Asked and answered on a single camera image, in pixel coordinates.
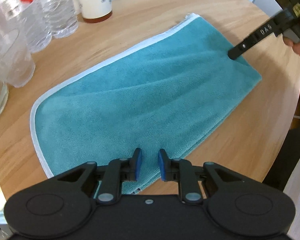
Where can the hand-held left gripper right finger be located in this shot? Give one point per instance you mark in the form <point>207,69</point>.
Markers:
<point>163,165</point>

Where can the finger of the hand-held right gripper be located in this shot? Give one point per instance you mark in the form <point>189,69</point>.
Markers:
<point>241,50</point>

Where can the cream tumbler with red lid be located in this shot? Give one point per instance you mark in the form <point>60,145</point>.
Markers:
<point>95,2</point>

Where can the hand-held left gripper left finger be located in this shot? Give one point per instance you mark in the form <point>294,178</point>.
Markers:
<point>137,165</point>

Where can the clear plastic water bottle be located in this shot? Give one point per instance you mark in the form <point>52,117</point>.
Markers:
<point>12,62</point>
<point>27,25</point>
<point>60,12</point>

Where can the teal towel with pale trim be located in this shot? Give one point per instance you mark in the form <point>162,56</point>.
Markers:
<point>145,92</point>

